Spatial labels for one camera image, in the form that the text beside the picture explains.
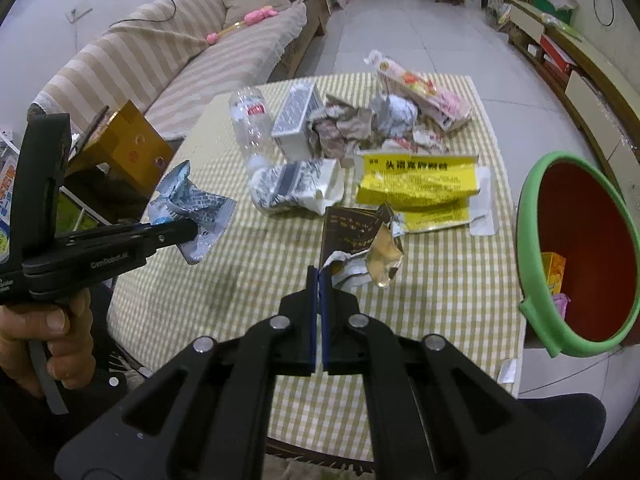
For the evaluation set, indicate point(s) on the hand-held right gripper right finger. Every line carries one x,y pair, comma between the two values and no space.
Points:
325,320

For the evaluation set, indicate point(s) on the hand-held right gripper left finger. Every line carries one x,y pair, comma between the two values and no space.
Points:
311,320

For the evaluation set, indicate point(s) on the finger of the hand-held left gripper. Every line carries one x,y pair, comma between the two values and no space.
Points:
100,235
170,237

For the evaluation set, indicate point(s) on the silver blue wrapper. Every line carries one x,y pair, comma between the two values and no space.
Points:
200,205

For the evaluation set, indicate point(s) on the dark brown gold wrapper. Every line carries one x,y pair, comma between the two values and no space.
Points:
350,230

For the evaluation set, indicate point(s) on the yellow long box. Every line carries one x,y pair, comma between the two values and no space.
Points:
415,185

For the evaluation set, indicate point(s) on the silver grey box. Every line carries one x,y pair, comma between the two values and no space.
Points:
295,110

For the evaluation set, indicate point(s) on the brown paper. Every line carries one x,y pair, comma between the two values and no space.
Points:
340,130

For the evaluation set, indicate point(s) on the white red paper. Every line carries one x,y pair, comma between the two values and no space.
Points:
400,112

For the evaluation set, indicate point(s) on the yellow drink carton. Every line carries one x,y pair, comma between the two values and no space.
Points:
552,270

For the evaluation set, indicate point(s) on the pink wrapper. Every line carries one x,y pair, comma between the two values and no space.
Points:
560,306

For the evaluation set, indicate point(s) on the pink white carton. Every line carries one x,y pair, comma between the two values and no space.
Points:
425,92

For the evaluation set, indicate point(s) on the large red green-rimmed bin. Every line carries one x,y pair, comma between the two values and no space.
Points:
590,210

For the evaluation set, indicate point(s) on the person's left hand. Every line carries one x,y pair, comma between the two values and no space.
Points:
75,350

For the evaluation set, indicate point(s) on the blue white printed package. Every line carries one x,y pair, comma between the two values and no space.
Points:
6,195

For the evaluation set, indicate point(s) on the checkered tablecloth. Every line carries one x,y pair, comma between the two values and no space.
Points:
250,310

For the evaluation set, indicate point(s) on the black phone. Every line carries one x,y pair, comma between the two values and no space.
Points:
95,125

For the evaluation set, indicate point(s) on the wooden side table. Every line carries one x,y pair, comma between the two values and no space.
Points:
130,145

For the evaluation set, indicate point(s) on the black white crushed carton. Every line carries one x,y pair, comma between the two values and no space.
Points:
295,185

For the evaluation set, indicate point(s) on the clear plastic bottle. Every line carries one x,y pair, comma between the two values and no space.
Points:
250,125

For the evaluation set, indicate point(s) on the striped beige sofa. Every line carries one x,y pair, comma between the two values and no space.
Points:
150,60

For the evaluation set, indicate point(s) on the small white red wrapper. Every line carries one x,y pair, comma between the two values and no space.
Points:
425,142

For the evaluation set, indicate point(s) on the pink toy wand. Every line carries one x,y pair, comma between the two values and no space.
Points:
257,15

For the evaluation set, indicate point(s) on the red box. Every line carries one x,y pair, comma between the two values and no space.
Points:
557,55

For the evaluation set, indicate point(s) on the cream wooden television cabinet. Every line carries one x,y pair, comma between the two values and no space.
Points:
600,85

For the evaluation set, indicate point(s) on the flat green packet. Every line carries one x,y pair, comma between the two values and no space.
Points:
562,27

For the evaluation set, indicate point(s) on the green box with papers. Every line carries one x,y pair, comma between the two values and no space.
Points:
555,5

